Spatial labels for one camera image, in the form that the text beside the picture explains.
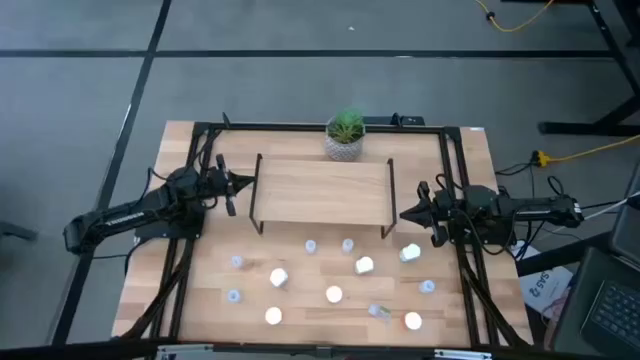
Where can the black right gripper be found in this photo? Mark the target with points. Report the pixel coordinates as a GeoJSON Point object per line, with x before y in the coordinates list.
{"type": "Point", "coordinates": [437, 212]}

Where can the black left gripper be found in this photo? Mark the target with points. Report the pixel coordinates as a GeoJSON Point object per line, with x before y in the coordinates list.
{"type": "Point", "coordinates": [220, 182]}

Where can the white melatonin supplement bottle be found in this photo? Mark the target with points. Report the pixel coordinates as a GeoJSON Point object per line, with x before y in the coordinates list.
{"type": "Point", "coordinates": [364, 265]}
{"type": "Point", "coordinates": [410, 253]}
{"type": "Point", "coordinates": [278, 277]}

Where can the small translucent white bottle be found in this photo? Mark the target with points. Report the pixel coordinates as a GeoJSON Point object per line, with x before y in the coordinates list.
{"type": "Point", "coordinates": [426, 286]}
{"type": "Point", "coordinates": [233, 295]}
{"type": "Point", "coordinates": [237, 261]}
{"type": "Point", "coordinates": [347, 245]}
{"type": "Point", "coordinates": [310, 246]}

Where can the clear bottle with green label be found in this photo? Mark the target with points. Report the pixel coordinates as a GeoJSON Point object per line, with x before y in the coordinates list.
{"type": "Point", "coordinates": [380, 312]}

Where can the orange pill bottle white cap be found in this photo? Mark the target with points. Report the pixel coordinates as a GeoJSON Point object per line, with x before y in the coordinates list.
{"type": "Point", "coordinates": [334, 294]}
{"type": "Point", "coordinates": [273, 315]}
{"type": "Point", "coordinates": [413, 320]}

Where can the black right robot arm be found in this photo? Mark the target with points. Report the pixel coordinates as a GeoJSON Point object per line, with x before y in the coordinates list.
{"type": "Point", "coordinates": [540, 210]}

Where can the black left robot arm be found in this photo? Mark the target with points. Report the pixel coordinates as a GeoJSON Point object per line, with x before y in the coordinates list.
{"type": "Point", "coordinates": [120, 220]}

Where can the wooden shelf with black legs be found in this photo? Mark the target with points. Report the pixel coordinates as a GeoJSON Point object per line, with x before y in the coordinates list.
{"type": "Point", "coordinates": [322, 192]}

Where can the succulent in patterned grey pot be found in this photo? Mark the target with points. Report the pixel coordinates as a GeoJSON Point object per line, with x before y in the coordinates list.
{"type": "Point", "coordinates": [344, 147]}

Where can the silver metal plate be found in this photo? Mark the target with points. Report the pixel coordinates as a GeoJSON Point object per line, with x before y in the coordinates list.
{"type": "Point", "coordinates": [185, 351]}
{"type": "Point", "coordinates": [462, 355]}

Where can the white printed paper sheet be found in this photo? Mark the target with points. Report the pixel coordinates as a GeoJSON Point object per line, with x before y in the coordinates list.
{"type": "Point", "coordinates": [545, 290]}

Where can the dark grey laptop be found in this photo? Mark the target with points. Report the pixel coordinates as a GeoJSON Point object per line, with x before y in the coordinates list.
{"type": "Point", "coordinates": [615, 310]}

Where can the black furniture foot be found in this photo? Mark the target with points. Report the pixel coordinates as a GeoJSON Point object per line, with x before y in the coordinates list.
{"type": "Point", "coordinates": [15, 231]}

